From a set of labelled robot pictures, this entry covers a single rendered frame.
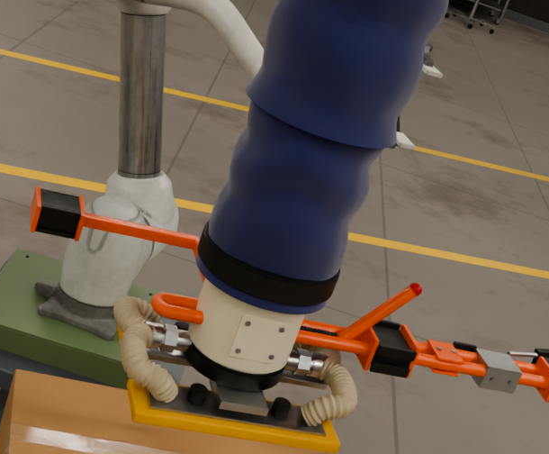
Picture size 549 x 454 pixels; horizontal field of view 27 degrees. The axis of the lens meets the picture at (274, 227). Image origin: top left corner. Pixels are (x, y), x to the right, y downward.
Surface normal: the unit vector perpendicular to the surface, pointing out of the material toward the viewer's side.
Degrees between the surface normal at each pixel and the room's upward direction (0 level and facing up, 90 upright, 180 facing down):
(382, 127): 77
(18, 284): 1
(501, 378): 90
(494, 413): 0
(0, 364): 0
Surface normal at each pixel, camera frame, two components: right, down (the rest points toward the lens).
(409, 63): 0.79, 0.29
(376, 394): 0.32, -0.88
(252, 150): -0.70, -0.41
